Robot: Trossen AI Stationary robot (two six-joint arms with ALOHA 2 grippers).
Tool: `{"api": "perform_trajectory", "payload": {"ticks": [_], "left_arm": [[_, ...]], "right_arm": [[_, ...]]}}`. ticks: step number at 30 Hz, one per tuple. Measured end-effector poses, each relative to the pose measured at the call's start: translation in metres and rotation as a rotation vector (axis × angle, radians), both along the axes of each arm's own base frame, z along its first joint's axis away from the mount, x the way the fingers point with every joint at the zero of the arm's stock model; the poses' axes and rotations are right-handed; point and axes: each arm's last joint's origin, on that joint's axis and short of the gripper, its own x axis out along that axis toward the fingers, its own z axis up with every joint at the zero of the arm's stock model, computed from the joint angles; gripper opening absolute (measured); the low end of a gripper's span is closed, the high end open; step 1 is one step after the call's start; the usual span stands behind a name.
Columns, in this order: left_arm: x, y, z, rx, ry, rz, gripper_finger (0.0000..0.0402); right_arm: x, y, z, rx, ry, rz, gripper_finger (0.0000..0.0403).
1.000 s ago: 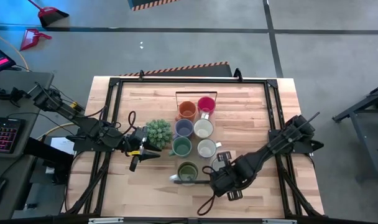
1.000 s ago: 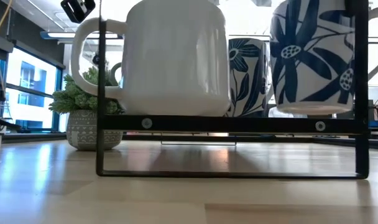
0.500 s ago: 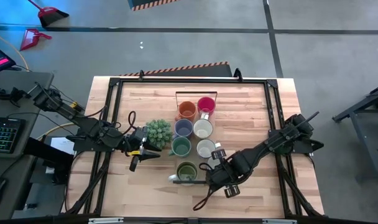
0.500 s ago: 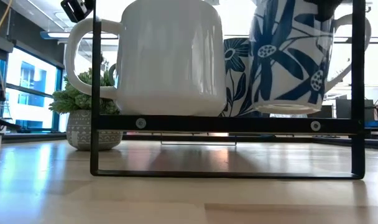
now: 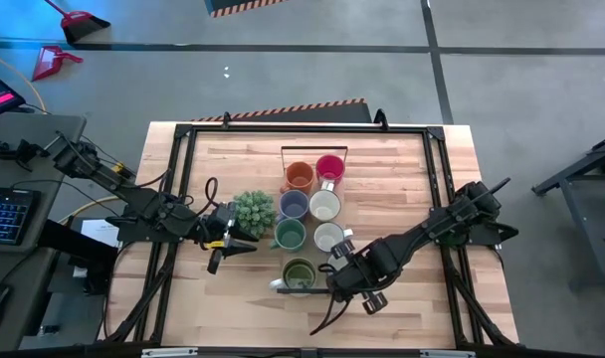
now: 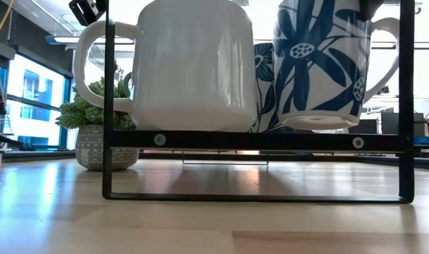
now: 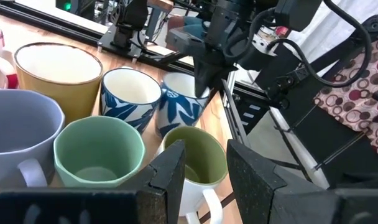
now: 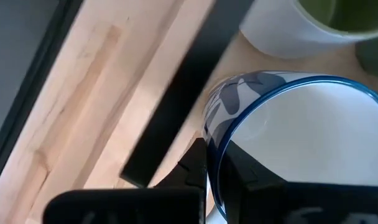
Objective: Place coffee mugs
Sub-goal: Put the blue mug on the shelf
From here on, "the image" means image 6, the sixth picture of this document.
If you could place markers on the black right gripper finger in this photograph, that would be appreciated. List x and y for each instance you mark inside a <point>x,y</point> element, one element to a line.
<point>371,7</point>

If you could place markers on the teal green mug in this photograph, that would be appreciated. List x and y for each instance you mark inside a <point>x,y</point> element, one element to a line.
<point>124,84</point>

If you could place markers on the blue dotted-centre floral mug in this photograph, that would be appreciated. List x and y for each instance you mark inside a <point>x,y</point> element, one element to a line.
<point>317,98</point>

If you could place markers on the olive green mug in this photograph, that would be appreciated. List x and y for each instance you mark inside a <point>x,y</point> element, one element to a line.
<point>193,70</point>

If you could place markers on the olive interior white mug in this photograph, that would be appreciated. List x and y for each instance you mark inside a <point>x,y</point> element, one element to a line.
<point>265,106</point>

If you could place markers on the long ceiling light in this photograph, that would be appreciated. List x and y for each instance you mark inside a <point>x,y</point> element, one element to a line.
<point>66,39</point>

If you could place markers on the black ceiling spotlight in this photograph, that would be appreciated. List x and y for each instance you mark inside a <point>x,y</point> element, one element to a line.
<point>383,90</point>

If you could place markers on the black computer monitor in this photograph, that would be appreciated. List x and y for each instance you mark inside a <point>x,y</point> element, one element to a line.
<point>366,126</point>
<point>390,123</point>

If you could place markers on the green succulent in grey pot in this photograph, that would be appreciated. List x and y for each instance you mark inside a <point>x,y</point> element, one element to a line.
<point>89,150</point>

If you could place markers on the blue storage bin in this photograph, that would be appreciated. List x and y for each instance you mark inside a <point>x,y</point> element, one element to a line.
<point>424,141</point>

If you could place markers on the black aluminium table frame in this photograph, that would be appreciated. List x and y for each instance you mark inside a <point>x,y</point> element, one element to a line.
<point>38,154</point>

